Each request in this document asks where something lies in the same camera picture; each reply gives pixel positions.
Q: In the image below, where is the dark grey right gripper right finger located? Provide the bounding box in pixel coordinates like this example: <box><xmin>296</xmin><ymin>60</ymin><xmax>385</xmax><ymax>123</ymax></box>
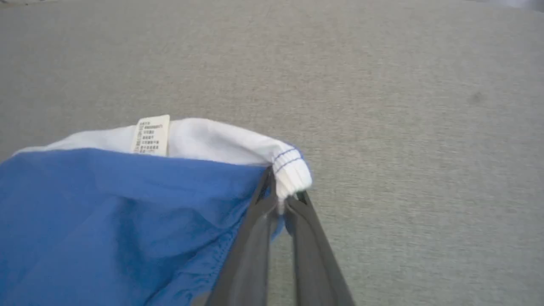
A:
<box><xmin>284</xmin><ymin>191</ymin><xmax>355</xmax><ymax>306</ymax></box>

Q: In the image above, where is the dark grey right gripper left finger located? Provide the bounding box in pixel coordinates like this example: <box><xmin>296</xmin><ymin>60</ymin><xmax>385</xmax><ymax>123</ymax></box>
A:
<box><xmin>205</xmin><ymin>167</ymin><xmax>279</xmax><ymax>306</ymax></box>

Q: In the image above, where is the blue and white garment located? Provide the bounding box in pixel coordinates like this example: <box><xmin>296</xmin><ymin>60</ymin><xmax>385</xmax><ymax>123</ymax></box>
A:
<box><xmin>0</xmin><ymin>114</ymin><xmax>313</xmax><ymax>306</ymax></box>

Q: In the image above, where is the grey fabric sofa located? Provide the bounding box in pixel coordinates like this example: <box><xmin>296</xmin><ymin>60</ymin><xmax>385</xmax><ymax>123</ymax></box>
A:
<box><xmin>0</xmin><ymin>0</ymin><xmax>544</xmax><ymax>306</ymax></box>

